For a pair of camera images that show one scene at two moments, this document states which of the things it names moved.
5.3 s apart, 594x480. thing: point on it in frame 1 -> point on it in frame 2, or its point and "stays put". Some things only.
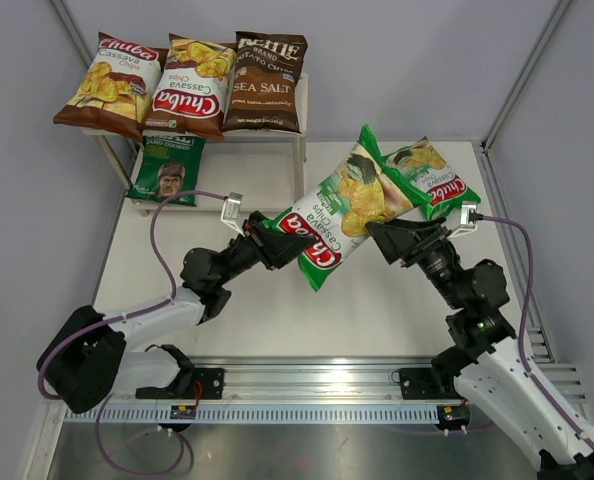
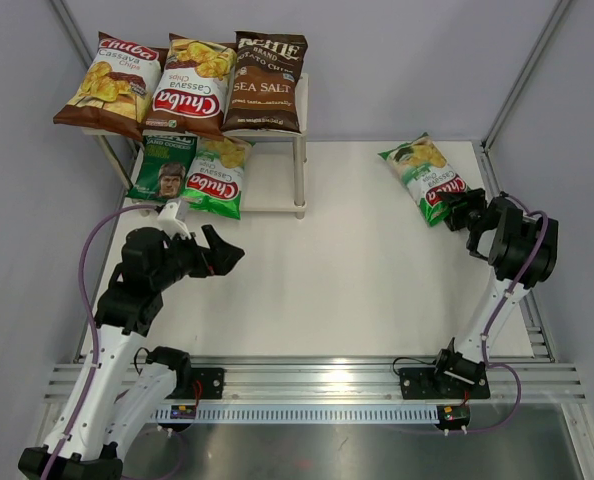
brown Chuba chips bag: [191, 93] stays put
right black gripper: [397, 236] -> [474, 197]
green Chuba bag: [363, 190] -> [214, 176]
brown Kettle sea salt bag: [266, 73] stays put
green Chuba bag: [422, 165] stays put
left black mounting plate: [211, 380] stays put
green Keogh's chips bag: [168, 165] stays put
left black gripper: [273, 248] -> [216, 260]
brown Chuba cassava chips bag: [118, 89] stays put
